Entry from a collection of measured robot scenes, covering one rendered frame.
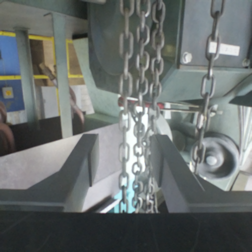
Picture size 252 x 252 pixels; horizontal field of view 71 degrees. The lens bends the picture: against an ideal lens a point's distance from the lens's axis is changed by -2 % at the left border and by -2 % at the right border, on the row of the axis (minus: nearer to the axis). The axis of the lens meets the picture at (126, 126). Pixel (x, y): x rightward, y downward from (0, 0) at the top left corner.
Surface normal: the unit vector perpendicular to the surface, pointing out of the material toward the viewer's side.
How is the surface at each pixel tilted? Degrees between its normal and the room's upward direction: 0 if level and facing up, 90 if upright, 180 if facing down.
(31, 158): 90
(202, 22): 90
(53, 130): 90
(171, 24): 90
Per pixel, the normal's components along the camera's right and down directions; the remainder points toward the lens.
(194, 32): 0.49, 0.26
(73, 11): 0.76, 0.21
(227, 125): -0.66, 0.21
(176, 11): -0.87, 0.13
